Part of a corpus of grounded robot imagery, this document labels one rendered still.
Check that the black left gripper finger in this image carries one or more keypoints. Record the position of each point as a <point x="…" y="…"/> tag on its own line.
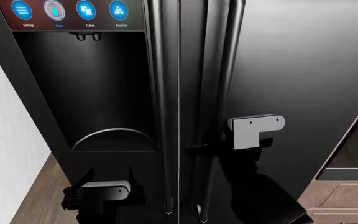
<point x="89" y="178"/>
<point x="132" y="177"/>

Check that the black fridge door with dispenser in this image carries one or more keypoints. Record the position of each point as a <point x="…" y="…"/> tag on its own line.
<point x="42" y="163"/>

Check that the plain black fridge door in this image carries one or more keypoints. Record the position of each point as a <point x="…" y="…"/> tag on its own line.
<point x="297" y="70"/>

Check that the brown wooden drawer cabinet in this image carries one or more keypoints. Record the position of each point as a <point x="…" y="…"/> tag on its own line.
<point x="343" y="200"/>

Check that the dark brown countertop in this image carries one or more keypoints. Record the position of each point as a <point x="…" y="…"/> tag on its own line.
<point x="353" y="149"/>

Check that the black dispenser nozzle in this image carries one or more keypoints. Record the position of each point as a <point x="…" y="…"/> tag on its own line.
<point x="80" y="37"/>
<point x="96" y="37"/>

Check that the dispenser touch control panel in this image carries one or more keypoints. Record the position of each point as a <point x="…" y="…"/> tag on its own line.
<point x="73" y="21"/>

